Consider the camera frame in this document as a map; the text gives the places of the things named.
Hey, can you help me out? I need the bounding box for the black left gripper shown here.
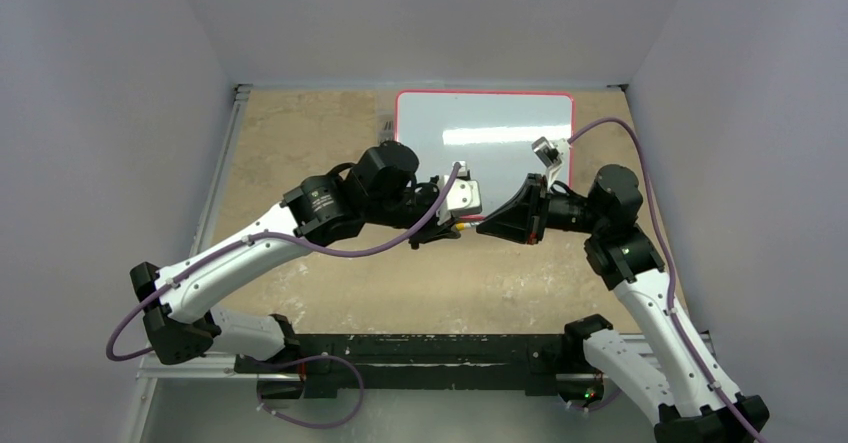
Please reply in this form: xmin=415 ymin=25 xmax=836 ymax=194
xmin=365 ymin=174 xmax=461 ymax=249

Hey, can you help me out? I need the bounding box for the white whiteboard marker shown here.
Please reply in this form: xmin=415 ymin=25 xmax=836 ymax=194
xmin=454 ymin=221 xmax=480 ymax=231

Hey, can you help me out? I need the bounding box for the red framed whiteboard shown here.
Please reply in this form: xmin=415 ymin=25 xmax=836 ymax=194
xmin=395 ymin=90 xmax=575 ymax=215

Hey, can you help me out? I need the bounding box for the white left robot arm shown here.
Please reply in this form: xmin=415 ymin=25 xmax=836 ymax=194
xmin=130 ymin=141 xmax=481 ymax=372

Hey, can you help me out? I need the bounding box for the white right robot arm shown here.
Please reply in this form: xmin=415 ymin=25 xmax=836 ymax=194
xmin=476 ymin=164 xmax=770 ymax=442

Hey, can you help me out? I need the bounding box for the clear plastic marker holder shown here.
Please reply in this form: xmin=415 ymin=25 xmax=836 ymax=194
xmin=376 ymin=113 xmax=396 ymax=144

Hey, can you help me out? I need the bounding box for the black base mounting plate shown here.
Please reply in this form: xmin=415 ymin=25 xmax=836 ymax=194
xmin=234 ymin=334 xmax=605 ymax=402

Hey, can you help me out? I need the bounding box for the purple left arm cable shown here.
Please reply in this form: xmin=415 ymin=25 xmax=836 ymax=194
xmin=105 ymin=161 xmax=464 ymax=429

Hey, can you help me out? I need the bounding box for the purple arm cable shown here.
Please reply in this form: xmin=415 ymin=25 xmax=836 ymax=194
xmin=566 ymin=116 xmax=770 ymax=443
xmin=105 ymin=161 xmax=464 ymax=429

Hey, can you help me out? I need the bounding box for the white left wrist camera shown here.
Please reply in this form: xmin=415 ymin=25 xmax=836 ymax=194
xmin=437 ymin=161 xmax=483 ymax=223

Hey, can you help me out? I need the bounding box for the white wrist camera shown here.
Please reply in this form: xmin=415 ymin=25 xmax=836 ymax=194
xmin=531 ymin=137 xmax=571 ymax=189
xmin=437 ymin=161 xmax=483 ymax=223

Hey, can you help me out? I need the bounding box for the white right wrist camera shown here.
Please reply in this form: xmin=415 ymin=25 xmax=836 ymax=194
xmin=531 ymin=137 xmax=571 ymax=189

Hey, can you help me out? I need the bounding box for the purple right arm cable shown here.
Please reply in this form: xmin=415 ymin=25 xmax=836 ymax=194
xmin=566 ymin=116 xmax=770 ymax=443

